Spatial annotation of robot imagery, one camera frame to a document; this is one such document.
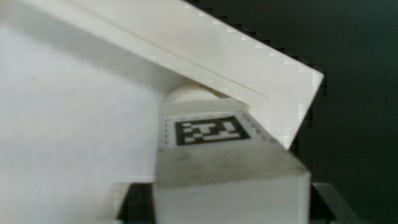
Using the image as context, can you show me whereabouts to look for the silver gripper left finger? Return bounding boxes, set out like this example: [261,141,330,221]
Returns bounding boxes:
[112,182,156,224]

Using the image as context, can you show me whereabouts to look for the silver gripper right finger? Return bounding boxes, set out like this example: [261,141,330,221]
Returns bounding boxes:
[309,182,362,224]

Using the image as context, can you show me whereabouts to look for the white square table top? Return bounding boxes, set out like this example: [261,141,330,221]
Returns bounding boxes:
[0,0,323,224]

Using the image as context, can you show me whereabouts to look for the white table leg with tag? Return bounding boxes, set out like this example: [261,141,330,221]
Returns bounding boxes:
[152,85,311,224]

